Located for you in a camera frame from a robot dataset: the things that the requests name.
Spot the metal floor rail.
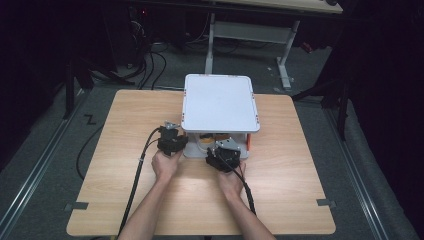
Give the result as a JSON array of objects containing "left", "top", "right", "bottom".
[
  {"left": 323, "top": 107, "right": 391, "bottom": 240},
  {"left": 0, "top": 89, "right": 91, "bottom": 234}
]

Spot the black metal stand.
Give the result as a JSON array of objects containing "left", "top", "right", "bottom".
[
  {"left": 62, "top": 56, "right": 136, "bottom": 120},
  {"left": 291, "top": 74, "right": 351, "bottom": 141}
]

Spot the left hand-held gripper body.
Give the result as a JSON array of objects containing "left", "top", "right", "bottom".
[{"left": 156, "top": 121, "right": 185, "bottom": 157}]

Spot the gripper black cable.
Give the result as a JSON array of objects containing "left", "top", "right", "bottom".
[
  {"left": 116, "top": 125, "right": 166, "bottom": 238},
  {"left": 213, "top": 151, "right": 258, "bottom": 216}
]

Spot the person's left hand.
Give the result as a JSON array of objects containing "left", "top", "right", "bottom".
[{"left": 151, "top": 148, "right": 184, "bottom": 183}]

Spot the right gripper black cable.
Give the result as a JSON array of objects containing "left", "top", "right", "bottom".
[{"left": 213, "top": 151, "right": 258, "bottom": 216}]

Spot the bundle of black floor cables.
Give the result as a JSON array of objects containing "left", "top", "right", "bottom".
[{"left": 126, "top": 19, "right": 168, "bottom": 91}]

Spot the black computer tower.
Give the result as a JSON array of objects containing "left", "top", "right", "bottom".
[{"left": 106, "top": 4, "right": 151, "bottom": 68}]

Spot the black cable on floor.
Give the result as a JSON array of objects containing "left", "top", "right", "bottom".
[{"left": 75, "top": 123, "right": 106, "bottom": 182}]

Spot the person's right hand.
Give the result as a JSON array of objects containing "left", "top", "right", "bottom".
[{"left": 216, "top": 161, "right": 248, "bottom": 198}]

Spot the grey tape piece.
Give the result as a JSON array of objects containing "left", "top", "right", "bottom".
[
  {"left": 316, "top": 198, "right": 337, "bottom": 209},
  {"left": 63, "top": 201, "right": 90, "bottom": 212}
]

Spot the desk with white frame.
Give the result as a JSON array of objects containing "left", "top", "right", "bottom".
[{"left": 203, "top": 0, "right": 344, "bottom": 90}]

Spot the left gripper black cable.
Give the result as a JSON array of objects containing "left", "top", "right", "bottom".
[{"left": 116, "top": 125, "right": 166, "bottom": 238}]

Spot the white two-tier shoe rack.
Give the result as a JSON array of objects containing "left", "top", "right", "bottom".
[{"left": 180, "top": 73, "right": 261, "bottom": 160}]

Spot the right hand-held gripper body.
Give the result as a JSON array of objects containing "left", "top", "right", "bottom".
[{"left": 204, "top": 137, "right": 242, "bottom": 174}]

